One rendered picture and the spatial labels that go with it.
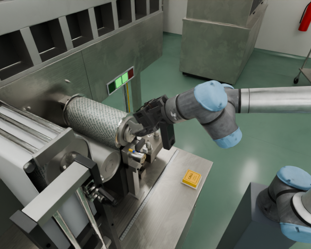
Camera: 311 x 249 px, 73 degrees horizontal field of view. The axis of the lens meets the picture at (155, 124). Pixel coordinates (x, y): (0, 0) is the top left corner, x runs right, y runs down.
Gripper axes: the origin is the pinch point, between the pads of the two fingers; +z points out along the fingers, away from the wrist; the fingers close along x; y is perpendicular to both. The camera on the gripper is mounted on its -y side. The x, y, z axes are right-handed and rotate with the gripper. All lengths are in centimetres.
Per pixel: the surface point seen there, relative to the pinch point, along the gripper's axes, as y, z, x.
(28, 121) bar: 22.4, 1.1, 24.4
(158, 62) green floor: 0, 199, -299
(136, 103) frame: -7, 77, -78
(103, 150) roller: 1.4, 7.5, 10.2
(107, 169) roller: -5.0, 9.3, 12.9
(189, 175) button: -38.1, 8.5, -17.0
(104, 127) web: 7.4, 6.7, 4.6
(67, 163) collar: 8.6, -3.8, 26.1
